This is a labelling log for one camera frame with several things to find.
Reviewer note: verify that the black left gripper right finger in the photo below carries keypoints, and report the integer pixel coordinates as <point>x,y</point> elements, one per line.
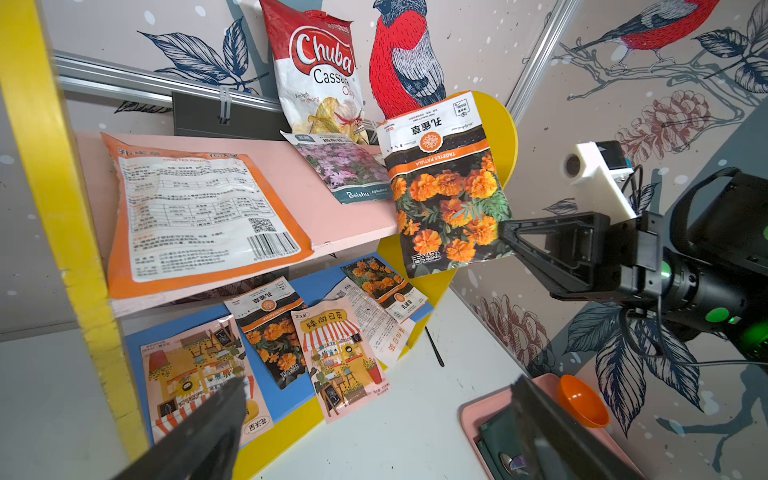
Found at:
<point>556,446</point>

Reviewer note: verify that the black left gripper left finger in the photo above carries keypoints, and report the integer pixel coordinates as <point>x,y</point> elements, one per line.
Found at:
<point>203,446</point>

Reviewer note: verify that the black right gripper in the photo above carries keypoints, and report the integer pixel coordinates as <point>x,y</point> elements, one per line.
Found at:
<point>563,254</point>

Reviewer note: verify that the marigold seed bag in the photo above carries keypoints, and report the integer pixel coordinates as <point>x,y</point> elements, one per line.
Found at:
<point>264,316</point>
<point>448,195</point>
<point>387,287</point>

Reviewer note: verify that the purple flower seed bag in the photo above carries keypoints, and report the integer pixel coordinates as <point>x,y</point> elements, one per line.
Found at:
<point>349,171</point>

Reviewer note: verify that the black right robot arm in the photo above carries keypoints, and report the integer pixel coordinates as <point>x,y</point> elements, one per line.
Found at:
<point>707,271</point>

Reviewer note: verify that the large shop seed bag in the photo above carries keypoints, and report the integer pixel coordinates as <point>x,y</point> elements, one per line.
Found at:
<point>183,371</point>

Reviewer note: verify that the yellow wooden shelf unit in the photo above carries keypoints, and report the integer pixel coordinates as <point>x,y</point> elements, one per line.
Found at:
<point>428,442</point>

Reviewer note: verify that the pink shop seed bag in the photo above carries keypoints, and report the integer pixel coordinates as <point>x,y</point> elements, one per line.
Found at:
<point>343,368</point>

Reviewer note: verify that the white text seed bag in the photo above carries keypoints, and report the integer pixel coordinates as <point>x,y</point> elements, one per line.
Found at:
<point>386,335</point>

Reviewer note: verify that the orange back-side seed bag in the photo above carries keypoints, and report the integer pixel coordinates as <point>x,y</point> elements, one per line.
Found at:
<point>192,218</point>

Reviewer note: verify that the red Chuba chips bag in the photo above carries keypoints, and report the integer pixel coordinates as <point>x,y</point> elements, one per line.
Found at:
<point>316,72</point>

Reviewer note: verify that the small metal spoon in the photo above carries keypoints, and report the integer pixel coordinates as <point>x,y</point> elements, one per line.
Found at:
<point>514,466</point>

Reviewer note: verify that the orange bowl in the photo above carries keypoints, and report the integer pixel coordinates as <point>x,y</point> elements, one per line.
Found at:
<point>582,402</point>

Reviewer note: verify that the dark green cloth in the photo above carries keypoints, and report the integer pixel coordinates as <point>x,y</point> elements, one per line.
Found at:
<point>500,434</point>

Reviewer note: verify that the pink tray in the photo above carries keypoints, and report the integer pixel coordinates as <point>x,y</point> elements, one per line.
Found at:
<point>473,414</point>

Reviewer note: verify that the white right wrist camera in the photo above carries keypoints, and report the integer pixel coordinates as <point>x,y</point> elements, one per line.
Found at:
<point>596,172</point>

